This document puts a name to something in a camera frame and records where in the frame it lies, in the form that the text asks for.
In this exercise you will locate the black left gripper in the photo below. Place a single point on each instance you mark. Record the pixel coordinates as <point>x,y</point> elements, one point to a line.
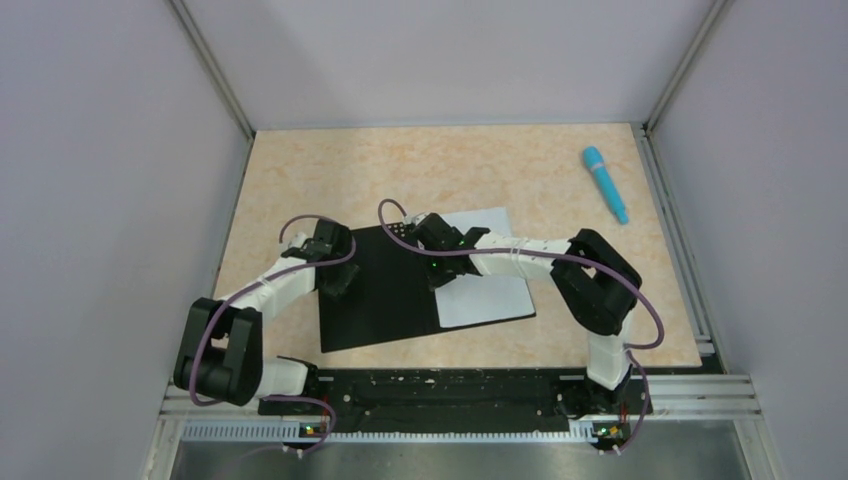
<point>341,277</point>

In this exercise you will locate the aluminium corner post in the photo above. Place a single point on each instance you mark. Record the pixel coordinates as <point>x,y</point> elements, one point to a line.
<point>714,16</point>
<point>211,67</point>

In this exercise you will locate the aluminium front rail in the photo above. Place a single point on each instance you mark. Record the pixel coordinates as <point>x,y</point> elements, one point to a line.
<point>680,396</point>

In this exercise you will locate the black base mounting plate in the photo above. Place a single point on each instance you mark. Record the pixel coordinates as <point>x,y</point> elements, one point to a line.
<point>484,400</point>

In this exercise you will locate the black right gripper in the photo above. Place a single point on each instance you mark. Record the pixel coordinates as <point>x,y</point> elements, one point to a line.
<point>436,270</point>

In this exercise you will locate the left aluminium corner post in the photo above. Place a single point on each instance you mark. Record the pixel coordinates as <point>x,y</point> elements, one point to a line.
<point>211,67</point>

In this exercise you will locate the right aluminium corner post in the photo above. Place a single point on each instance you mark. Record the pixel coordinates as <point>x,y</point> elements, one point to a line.
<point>714,16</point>

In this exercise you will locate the white A4 file folder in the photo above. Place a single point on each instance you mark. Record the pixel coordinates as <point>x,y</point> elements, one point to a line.
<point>389,301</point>

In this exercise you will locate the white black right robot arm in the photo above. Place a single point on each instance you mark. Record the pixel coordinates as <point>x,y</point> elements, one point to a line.
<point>596,283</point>

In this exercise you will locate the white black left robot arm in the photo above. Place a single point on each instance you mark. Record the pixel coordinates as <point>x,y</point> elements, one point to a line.
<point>220,357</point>

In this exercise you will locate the white slotted cable duct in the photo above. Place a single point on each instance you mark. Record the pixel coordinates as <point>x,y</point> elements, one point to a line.
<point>260,431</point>

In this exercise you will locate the blue marker pen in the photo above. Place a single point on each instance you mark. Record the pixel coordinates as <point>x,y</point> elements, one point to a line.
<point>595,163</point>

